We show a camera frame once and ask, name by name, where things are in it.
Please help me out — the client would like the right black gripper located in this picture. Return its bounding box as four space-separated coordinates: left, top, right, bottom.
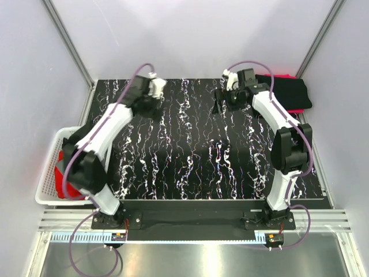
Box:
212 87 246 115

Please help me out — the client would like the black t-shirt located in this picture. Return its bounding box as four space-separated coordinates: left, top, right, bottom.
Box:
212 88 231 114
273 74 312 114

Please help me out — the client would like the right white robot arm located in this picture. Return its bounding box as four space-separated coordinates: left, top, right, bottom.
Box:
213 69 313 229

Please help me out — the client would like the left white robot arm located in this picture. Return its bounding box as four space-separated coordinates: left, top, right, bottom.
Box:
62 73 167 229

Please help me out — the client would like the folded black t-shirt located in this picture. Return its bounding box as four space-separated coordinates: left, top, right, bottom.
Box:
273 74 312 114

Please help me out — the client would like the red t-shirt in basket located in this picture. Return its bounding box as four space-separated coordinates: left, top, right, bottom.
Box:
54 150 87 200

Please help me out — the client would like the white plastic basket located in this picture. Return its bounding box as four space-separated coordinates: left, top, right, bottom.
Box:
35 126 92 206

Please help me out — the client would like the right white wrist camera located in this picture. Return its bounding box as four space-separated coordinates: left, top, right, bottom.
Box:
222 69 239 91

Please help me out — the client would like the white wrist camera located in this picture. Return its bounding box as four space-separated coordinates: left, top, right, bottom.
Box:
222 69 239 91
148 72 167 99

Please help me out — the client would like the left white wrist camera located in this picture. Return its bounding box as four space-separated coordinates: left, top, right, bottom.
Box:
148 72 167 99

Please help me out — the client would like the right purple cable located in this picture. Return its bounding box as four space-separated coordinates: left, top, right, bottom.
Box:
226 60 314 250

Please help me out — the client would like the purple cable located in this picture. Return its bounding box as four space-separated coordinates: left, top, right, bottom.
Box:
226 60 314 250
63 62 156 275

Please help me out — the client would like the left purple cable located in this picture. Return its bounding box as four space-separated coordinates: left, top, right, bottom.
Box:
63 62 156 275

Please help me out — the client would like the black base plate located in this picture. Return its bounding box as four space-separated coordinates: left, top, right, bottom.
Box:
92 200 296 242

